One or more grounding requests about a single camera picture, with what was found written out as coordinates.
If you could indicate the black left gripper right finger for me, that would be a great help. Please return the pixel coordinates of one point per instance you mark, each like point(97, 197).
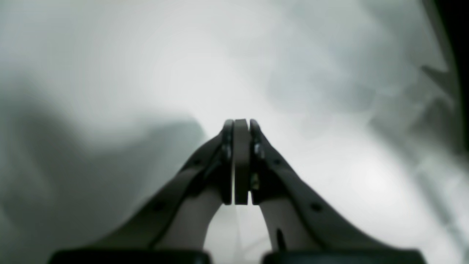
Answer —
point(297, 218)

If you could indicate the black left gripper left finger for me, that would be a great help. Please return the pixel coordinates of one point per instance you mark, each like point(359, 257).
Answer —
point(179, 215)

